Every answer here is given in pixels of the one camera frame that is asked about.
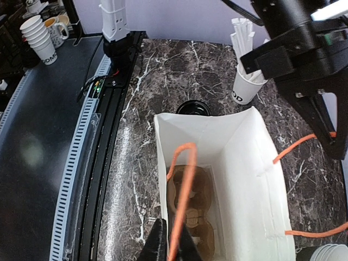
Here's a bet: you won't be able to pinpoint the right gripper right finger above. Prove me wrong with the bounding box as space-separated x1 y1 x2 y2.
176 227 202 261

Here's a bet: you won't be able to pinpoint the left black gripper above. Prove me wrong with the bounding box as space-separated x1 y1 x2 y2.
240 1 347 160

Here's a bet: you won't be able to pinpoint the white paper cup with straws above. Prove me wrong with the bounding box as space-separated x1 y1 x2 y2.
232 64 268 105

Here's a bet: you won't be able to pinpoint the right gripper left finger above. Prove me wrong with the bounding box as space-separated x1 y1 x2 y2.
140 219 167 261

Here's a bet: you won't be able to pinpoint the brown cardboard cup carrier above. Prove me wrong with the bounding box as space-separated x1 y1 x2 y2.
167 165 215 260

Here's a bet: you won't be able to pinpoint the white paper cups behind table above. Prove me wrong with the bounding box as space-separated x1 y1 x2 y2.
20 15 58 65

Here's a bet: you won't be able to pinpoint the bundle of wrapped white straws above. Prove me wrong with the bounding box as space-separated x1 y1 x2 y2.
230 18 267 84

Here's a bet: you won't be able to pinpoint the white paper gift bag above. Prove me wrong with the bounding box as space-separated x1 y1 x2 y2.
154 108 296 260

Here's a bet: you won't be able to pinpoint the stack of black cup lids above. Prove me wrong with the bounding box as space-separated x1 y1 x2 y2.
176 100 212 116

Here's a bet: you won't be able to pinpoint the ceramic mugs behind table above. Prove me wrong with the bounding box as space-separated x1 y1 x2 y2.
44 17 70 49

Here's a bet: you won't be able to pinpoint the stack of paper coffee cups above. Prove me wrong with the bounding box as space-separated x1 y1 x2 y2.
296 244 348 261

